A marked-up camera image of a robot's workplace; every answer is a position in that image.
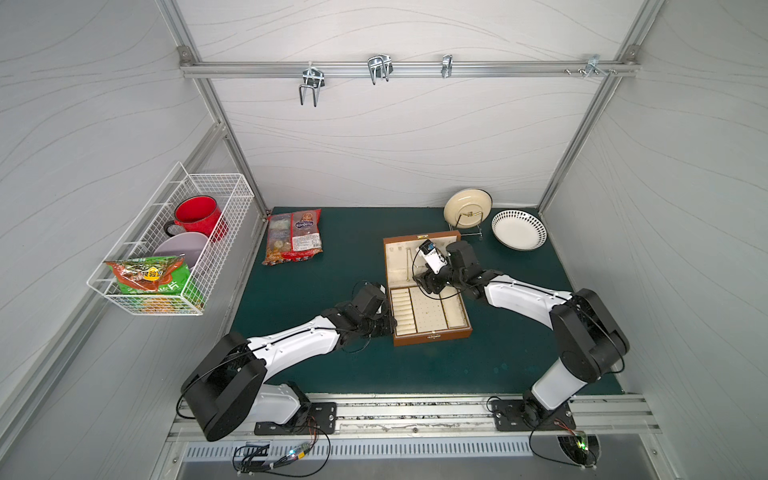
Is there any metal double hook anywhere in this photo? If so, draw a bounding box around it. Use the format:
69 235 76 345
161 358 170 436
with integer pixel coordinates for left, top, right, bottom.
298 66 326 107

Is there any white wire wall basket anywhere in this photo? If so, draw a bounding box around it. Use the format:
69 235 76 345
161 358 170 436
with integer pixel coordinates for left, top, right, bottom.
87 164 253 316

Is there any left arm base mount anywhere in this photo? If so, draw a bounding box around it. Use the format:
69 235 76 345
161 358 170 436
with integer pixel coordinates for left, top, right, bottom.
254 402 338 436

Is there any red candy bag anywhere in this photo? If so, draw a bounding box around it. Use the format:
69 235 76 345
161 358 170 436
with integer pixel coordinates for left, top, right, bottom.
262 209 323 266

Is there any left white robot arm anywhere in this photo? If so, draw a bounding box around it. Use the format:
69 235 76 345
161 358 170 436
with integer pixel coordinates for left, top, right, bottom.
180 282 394 442

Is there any wire plate stand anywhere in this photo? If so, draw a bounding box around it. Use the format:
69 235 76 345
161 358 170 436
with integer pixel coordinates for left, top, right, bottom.
447 211 485 239

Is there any green snack bag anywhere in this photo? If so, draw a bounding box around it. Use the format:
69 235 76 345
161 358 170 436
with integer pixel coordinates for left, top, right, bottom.
104 255 205 315

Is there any red enamel mug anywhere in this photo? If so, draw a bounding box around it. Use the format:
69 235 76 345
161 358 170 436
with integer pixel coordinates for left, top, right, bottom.
163 195 229 242

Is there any grey plate in basket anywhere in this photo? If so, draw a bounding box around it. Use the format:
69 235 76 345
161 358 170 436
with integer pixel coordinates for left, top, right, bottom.
153 232 208 269

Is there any aluminium top rail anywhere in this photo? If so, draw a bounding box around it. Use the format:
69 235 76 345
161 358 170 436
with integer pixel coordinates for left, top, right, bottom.
180 58 641 80

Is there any metal hook centre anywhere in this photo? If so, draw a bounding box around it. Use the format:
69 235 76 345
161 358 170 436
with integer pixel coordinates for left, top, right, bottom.
367 54 394 85

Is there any brown wooden jewelry box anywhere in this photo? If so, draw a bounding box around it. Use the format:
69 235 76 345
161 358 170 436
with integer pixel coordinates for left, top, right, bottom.
383 231 473 347

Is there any small metal hook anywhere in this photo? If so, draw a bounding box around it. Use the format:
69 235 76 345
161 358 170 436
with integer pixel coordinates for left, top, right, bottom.
441 54 453 79

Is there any white bowl dotted rim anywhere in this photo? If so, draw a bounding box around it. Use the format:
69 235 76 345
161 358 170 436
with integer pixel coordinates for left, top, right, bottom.
491 210 548 251

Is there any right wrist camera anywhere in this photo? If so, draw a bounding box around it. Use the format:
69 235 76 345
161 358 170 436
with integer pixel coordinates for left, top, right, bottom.
418 239 449 275

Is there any electronics board with wires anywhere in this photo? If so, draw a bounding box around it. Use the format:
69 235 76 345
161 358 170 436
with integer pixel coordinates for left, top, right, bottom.
231 442 314 474

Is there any metal bracket hook right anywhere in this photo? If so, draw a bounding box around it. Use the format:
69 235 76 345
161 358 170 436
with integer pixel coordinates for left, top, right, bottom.
563 55 618 79

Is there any cream plate on stand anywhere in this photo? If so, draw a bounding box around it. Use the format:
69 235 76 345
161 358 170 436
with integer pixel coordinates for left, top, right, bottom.
443 189 493 229

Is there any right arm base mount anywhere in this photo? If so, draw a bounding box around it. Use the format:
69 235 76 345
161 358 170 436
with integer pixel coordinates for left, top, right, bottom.
485 396 577 433

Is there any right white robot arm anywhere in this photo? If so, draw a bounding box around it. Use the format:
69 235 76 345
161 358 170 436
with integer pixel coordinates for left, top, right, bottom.
412 240 630 422

